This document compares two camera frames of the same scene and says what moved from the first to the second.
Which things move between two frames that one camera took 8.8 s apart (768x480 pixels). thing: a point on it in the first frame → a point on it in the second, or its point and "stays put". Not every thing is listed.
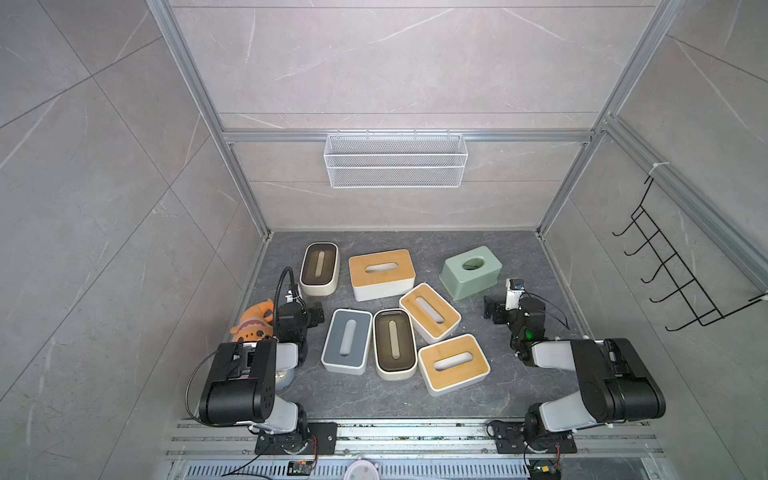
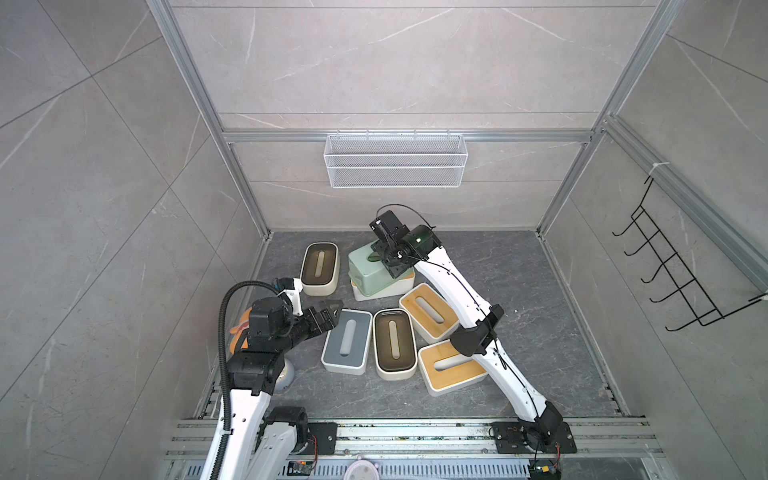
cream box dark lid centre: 395,349 stays put
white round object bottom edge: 361,470 stays put
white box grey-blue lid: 346,340 stays put
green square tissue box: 470,272 → 371,277
